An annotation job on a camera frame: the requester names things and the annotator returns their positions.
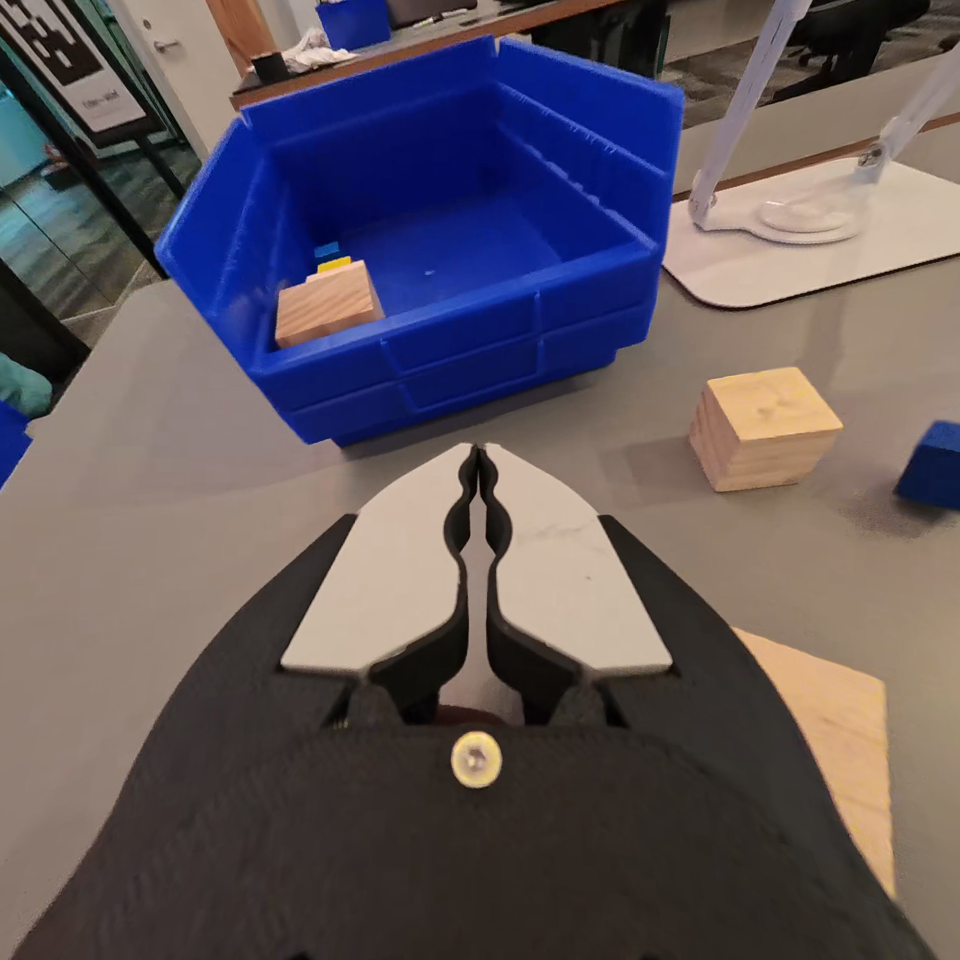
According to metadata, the small blue desk bin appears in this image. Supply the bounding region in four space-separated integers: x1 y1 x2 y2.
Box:
315 0 393 52

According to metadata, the crumpled white cloth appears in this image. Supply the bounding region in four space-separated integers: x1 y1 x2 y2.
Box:
283 28 360 74

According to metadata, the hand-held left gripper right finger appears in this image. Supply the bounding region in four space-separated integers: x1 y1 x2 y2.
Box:
480 442 674 725

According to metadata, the black office chair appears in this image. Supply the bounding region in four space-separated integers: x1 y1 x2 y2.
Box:
0 258 91 376

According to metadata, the brown wooden desk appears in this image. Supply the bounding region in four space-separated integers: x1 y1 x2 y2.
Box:
206 0 669 114

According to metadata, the black display on stand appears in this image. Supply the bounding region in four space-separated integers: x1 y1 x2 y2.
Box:
0 0 185 198

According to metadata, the black chair base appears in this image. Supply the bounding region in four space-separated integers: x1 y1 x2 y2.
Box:
772 0 933 102

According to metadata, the large plain wooden cube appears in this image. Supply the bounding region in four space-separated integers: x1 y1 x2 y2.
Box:
275 260 386 350
688 367 845 494
731 628 899 899

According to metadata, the shallow blue plastic bin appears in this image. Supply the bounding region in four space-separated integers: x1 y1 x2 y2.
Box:
0 401 33 489

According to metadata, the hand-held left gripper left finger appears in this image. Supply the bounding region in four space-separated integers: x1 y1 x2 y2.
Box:
279 442 480 725

